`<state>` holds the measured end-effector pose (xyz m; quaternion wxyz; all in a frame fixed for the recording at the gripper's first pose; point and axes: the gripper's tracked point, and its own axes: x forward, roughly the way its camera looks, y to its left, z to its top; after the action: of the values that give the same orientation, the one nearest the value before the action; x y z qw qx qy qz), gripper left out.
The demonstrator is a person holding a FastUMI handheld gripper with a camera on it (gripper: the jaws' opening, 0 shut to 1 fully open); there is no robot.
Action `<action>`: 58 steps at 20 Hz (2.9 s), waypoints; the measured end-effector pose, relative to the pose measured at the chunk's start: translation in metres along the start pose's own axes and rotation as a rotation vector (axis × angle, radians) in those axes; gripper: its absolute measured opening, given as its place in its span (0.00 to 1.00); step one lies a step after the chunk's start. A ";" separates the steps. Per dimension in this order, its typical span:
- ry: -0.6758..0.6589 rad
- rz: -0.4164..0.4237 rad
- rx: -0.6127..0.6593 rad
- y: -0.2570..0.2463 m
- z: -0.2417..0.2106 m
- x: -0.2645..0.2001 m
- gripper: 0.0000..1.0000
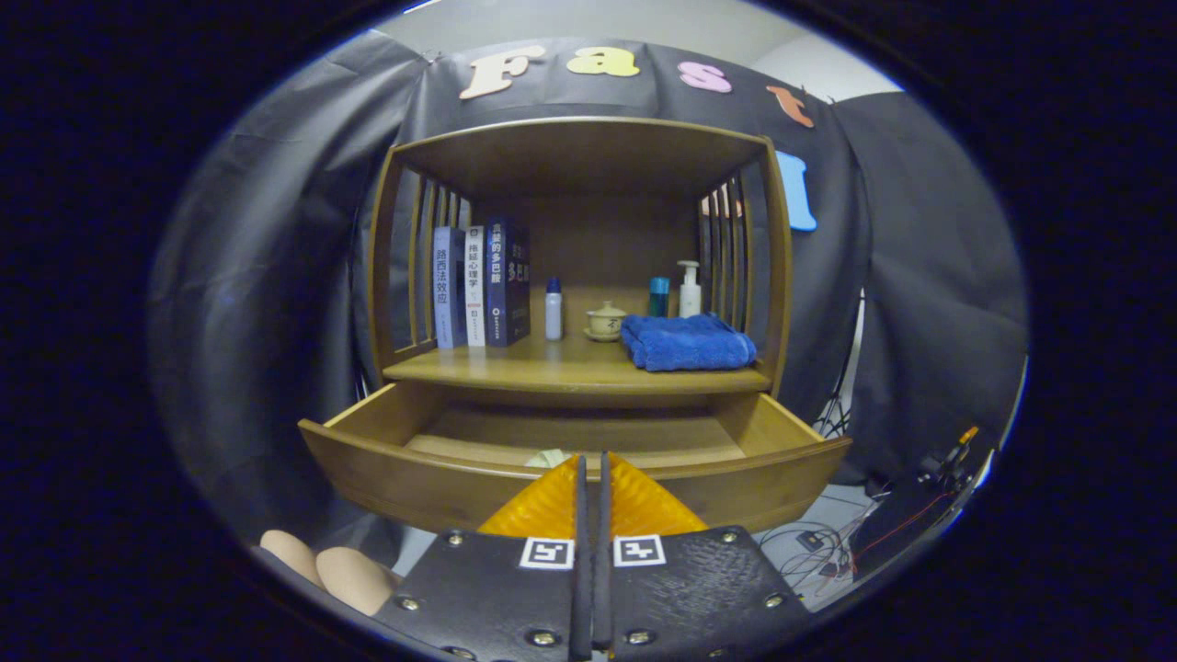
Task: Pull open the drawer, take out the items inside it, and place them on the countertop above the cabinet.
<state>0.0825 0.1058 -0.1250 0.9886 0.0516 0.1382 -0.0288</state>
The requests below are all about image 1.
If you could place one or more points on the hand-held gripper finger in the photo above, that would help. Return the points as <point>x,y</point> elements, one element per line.
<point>581,588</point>
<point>604,588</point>

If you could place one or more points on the pale green scrubber white base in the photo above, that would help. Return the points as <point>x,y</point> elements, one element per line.
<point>550,458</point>

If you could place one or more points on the wooden drawer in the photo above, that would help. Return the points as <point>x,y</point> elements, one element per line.
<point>414,478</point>

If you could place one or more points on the wooden countertop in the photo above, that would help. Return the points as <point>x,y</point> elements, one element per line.
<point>552,363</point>

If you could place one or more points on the wooden cabinet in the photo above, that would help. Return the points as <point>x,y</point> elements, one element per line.
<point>598,239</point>

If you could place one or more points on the person's bare knee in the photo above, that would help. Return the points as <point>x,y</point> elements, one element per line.
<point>290,554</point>
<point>354,579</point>

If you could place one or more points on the blue folded towel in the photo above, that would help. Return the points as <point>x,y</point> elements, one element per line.
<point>685,345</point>

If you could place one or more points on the beige lidded teacup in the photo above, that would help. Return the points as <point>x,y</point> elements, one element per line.
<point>606,322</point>

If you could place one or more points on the white bottle with blue cap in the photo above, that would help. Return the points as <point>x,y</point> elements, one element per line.
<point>554,317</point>

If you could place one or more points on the teal bottle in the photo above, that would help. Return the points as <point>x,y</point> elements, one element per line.
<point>659,299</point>

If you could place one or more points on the white pump bottle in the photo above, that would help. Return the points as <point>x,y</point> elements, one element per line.
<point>690,299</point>

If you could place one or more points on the white book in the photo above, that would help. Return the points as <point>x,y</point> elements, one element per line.
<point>475,294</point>

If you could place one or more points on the dark blue book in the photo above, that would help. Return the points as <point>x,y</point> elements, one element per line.
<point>501,285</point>

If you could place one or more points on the light blue book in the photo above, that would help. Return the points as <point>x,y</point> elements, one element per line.
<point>448,294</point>

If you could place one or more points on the orange and black tool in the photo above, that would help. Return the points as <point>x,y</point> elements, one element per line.
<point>956,446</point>

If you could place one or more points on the black backdrop cloth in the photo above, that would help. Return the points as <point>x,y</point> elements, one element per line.
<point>919,276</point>

